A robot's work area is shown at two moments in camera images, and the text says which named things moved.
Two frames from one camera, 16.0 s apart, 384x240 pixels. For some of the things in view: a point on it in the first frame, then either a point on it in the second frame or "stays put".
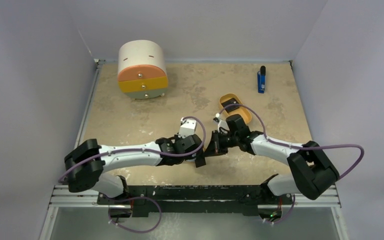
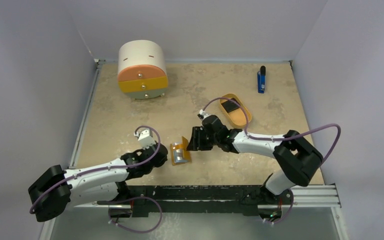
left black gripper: (177, 138) → (161, 162)
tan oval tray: (245, 113) stays put
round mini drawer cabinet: (142, 70) stays put
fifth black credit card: (229, 102) stays put
